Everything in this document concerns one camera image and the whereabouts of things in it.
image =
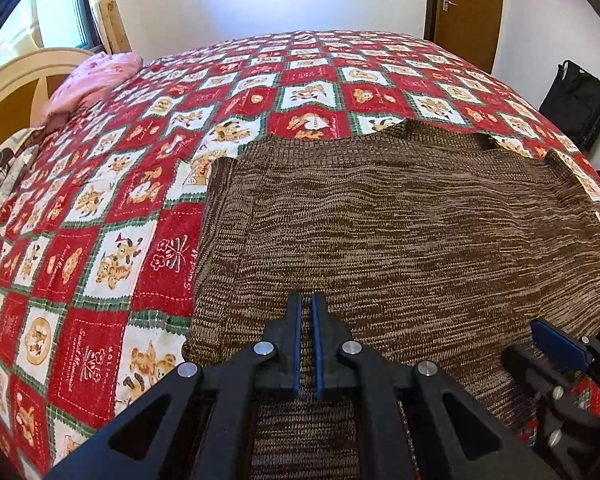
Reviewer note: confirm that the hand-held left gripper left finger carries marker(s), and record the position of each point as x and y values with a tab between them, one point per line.
295	345

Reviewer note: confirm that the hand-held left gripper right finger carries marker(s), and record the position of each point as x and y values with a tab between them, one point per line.
320	347

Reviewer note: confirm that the cream wooden headboard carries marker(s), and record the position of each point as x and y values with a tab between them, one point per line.
15	80

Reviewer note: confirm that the patterned beige pillow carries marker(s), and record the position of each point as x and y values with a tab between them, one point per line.
5	170

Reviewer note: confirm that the red checked printed blanket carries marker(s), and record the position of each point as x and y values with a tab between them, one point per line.
130	185

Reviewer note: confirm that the yellow patterned curtain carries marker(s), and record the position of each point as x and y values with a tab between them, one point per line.
107	5

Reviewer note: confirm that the brown knitted sweater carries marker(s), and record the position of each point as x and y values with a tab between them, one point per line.
405	235

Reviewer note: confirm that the window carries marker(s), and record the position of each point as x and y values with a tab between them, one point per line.
60	5

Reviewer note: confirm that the brown wooden door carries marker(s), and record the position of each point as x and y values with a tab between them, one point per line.
472	10

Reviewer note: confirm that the pink pillow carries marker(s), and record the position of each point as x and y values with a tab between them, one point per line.
90	82

